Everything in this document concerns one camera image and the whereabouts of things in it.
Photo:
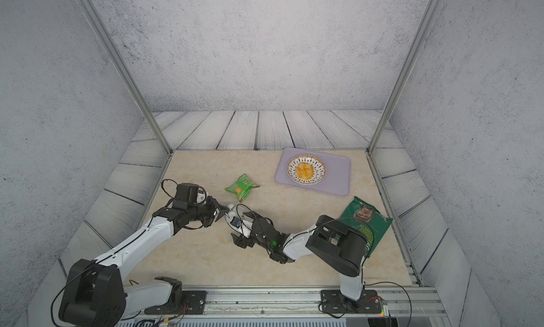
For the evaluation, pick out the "right aluminium frame post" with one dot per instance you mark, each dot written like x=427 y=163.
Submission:
x=418 y=41

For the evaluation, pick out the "left aluminium frame post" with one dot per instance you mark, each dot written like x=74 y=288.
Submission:
x=93 y=18

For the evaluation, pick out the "small green snack packet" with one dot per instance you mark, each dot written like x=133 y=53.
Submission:
x=242 y=187

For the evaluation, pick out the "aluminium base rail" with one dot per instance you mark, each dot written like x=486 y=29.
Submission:
x=411 y=306

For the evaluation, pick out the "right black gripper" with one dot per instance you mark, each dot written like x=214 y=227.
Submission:
x=241 y=241

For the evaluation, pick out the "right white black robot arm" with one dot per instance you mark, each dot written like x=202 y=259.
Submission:
x=340 y=246

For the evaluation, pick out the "lavender plastic tray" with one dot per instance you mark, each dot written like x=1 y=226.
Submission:
x=337 y=180

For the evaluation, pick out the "black mounting plate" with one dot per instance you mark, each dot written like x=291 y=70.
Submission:
x=334 y=302
x=193 y=302

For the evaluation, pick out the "white twin-bell alarm clock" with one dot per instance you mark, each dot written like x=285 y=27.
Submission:
x=235 y=221

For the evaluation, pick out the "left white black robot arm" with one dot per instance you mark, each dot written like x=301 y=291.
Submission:
x=95 y=293

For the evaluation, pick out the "patterned white plate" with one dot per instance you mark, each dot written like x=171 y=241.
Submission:
x=306 y=170

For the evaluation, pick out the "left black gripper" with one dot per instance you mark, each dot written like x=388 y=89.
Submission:
x=214 y=204

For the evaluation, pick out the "aluminium frame post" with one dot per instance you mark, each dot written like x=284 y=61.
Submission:
x=93 y=18
x=418 y=41

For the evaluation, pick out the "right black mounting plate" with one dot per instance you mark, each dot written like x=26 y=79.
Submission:
x=334 y=302

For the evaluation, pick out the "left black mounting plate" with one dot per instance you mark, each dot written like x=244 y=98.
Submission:
x=193 y=302

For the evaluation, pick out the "large green chips bag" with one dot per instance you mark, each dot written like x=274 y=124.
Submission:
x=366 y=218

